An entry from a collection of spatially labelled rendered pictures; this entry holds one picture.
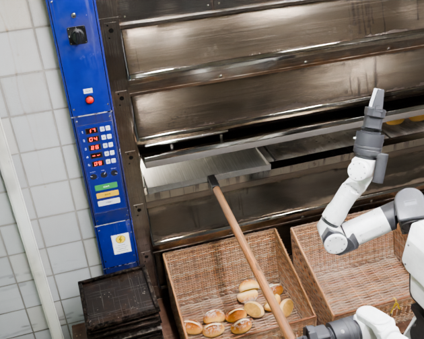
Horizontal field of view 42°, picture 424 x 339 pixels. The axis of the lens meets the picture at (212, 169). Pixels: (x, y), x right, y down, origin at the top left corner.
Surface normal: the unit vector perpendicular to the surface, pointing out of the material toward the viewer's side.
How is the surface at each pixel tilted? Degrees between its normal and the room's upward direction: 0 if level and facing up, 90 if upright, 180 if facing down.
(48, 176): 90
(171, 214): 70
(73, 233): 90
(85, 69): 90
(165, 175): 1
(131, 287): 0
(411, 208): 34
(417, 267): 90
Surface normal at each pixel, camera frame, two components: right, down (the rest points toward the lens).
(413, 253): -0.94, 0.23
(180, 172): -0.05, -0.84
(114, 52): 0.28, 0.50
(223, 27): 0.24, 0.18
